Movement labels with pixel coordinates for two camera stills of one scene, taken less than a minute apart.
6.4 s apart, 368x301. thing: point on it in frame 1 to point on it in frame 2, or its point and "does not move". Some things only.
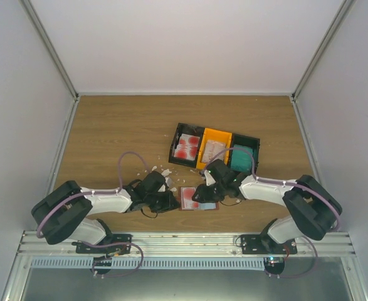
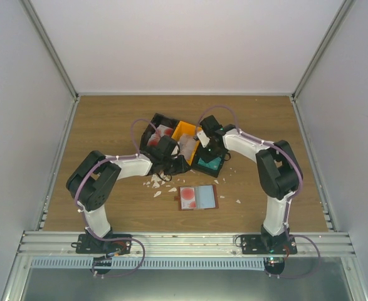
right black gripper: (204, 196) to (220, 153)
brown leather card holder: (186, 202) does not move
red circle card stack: (187, 147) to (160, 131)
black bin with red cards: (186, 145) to (160, 125)
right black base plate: (274, 261) does not move
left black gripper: (168, 204) to (181, 168)
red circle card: (186, 198) does not move
